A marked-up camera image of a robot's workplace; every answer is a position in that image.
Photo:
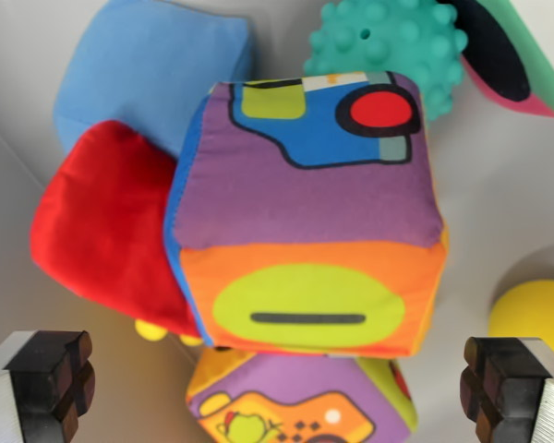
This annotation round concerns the teal pink fabric toy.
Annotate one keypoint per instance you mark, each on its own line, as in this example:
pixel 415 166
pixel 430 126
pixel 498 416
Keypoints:
pixel 526 64

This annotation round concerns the teal spiky rubber ball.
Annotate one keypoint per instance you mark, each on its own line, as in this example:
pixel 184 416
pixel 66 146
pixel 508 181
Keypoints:
pixel 397 46

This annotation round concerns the black-padded metal gripper left finger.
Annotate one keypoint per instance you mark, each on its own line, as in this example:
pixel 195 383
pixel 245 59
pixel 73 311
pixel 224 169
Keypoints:
pixel 41 387

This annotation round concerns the purple cube with chick driver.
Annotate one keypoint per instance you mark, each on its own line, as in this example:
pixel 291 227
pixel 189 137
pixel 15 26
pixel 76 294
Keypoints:
pixel 295 397

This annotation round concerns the yellow knobby rubber toy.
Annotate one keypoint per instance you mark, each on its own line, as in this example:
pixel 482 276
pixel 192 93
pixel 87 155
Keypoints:
pixel 150 328

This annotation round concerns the black-padded metal gripper right finger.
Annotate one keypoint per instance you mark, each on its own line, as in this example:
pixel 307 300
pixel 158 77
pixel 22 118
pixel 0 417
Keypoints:
pixel 512 392

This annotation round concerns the purple cube blue car print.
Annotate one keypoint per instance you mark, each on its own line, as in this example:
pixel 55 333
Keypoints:
pixel 304 207

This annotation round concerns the grey plastic bin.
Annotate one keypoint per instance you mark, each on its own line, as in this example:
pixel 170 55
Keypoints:
pixel 489 184

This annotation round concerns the light blue plush block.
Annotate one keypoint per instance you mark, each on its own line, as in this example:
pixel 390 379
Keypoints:
pixel 152 69

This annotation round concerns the yellow smooth ball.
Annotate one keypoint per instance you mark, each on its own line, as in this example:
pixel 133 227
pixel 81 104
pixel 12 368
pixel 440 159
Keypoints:
pixel 535 318

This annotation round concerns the red plush block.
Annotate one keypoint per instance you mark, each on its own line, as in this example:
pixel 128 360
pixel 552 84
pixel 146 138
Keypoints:
pixel 106 221

